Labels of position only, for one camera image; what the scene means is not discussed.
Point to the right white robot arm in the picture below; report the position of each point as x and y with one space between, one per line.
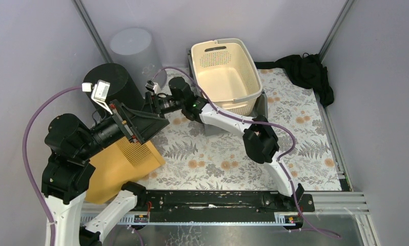
258 135

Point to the aluminium cable duct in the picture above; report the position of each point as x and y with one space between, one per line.
206 217

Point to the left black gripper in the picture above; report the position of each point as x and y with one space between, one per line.
125 122

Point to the cream perforated plastic basket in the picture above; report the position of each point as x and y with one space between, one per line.
225 71

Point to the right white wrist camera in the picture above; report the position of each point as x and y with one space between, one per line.
153 87

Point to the black ribbed plastic bin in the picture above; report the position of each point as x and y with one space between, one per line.
122 87

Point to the floral patterned table mat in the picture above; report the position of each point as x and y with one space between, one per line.
196 159

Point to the yellow perforated plastic basket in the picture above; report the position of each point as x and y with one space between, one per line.
119 163

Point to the black cloth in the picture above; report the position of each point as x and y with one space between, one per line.
304 71

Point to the grey plastic tray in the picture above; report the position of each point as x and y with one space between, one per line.
260 107

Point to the large grey plastic bin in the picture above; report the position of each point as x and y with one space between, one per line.
135 50

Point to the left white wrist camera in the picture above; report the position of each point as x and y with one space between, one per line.
98 93

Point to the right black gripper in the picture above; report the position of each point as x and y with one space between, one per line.
155 100

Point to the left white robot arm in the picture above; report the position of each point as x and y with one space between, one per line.
66 178

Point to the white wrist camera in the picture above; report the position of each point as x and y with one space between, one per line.
98 93
153 87

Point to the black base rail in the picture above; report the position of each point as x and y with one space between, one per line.
261 201

